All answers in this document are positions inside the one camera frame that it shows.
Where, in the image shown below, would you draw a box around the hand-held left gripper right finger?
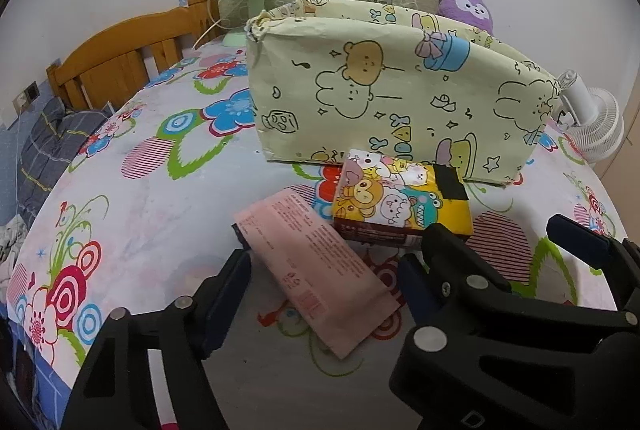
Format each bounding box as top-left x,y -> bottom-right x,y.
398,254 -> 442,328

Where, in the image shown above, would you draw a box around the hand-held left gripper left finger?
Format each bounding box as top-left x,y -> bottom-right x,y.
60,249 -> 252,430

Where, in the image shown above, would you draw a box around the white desk fan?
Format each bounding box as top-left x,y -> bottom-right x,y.
555,70 -> 626,163

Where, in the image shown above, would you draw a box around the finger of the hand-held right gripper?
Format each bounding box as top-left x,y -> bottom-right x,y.
546,213 -> 640,314
422,222 -> 514,311

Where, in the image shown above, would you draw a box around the wall socket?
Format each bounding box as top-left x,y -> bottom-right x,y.
12,80 -> 41,113

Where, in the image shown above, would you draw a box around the floral bedsheet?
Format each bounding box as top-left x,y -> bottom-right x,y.
0,42 -> 640,430

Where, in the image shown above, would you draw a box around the wooden bed headboard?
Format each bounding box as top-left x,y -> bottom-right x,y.
46,0 -> 226,111

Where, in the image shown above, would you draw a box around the pink flat pack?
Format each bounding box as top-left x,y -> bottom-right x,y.
231,187 -> 401,360

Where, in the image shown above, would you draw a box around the grey plaid blanket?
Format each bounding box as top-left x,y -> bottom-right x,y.
17,102 -> 116,215

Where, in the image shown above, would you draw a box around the white crumpled clothes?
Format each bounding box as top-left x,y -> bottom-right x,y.
0,215 -> 31,281

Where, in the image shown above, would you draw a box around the yellow cartoon tissue pack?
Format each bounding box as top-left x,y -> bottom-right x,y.
331,149 -> 475,251

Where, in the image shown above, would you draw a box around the cream printed fabric storage bin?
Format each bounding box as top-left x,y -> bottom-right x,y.
245,0 -> 563,188

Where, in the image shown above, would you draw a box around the purple plush toy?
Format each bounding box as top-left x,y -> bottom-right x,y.
436,0 -> 496,35

